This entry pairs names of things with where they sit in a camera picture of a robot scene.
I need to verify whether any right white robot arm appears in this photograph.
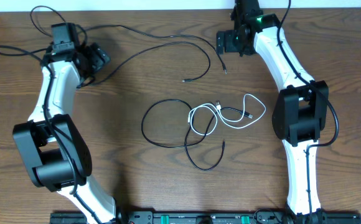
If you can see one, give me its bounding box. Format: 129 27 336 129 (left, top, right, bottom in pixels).
217 11 333 223

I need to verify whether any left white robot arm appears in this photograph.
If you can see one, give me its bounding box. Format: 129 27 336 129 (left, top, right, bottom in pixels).
12 43 116 223

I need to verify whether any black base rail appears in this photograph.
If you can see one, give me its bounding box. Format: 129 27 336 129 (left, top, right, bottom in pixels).
49 210 361 224

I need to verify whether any white USB cable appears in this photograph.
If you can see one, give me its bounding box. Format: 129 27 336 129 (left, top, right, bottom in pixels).
187 93 266 137

